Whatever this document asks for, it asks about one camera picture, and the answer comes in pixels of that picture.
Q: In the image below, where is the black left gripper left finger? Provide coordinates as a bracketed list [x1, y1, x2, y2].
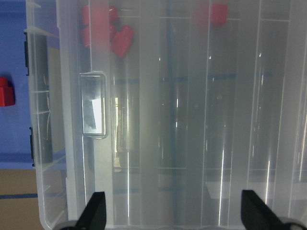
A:
[54, 192, 106, 230]

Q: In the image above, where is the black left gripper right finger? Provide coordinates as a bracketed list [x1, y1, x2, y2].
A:
[241, 190, 307, 230]

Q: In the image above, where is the clear plastic box lid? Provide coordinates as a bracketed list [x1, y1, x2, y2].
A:
[56, 0, 307, 230]

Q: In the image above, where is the red block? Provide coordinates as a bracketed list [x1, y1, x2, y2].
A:
[80, 24, 117, 48]
[81, 5, 118, 26]
[192, 3, 228, 27]
[111, 25, 134, 58]
[0, 77, 15, 107]

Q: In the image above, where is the clear plastic storage box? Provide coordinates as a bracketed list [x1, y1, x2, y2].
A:
[23, 0, 307, 230]

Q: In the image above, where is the red block in box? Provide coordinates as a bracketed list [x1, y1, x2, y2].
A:
[80, 24, 117, 48]
[111, 25, 134, 58]
[81, 5, 118, 26]

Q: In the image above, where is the blue plastic tray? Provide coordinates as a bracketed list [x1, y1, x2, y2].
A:
[0, 0, 65, 169]

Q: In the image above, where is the red block under lid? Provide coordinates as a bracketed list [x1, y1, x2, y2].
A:
[192, 3, 228, 27]

